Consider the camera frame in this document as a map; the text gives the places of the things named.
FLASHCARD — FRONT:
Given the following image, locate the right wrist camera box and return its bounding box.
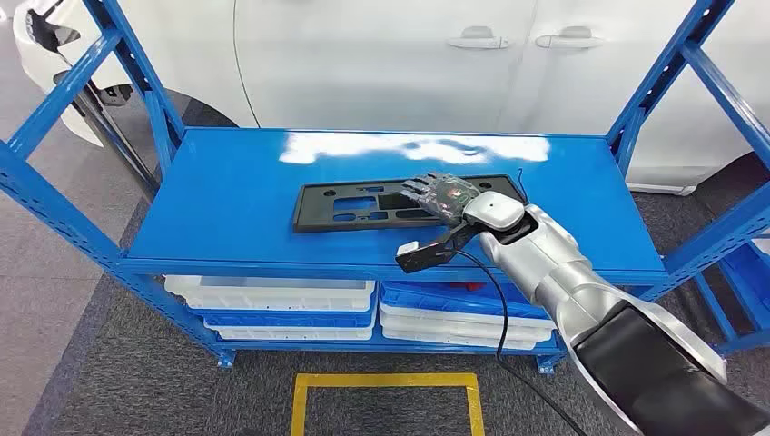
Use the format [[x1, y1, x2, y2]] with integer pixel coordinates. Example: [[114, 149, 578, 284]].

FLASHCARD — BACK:
[[395, 223, 482, 275]]

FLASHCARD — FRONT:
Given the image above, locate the black camera cable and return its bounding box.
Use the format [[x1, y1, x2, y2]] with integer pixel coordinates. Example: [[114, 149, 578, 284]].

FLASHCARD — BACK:
[[450, 247, 589, 436]]

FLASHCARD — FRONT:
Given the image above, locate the yellow floor tape square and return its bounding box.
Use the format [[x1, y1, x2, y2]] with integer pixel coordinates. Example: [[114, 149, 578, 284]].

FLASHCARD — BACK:
[[290, 372, 486, 436]]

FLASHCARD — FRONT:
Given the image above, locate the white car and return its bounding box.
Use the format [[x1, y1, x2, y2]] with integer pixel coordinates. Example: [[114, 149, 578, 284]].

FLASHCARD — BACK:
[[12, 0, 770, 200]]

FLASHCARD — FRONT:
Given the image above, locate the white car door handle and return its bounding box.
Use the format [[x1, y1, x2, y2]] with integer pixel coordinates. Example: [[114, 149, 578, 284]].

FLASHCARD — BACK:
[[446, 25, 510, 51], [534, 25, 605, 50]]

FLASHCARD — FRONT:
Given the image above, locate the black plastic frame part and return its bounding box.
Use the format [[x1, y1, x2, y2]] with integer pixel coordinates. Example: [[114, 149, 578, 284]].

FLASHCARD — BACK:
[[292, 174, 528, 234]]

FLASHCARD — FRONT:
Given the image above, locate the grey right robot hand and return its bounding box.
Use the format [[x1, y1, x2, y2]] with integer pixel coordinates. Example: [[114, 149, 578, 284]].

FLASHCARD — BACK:
[[400, 173, 483, 227]]

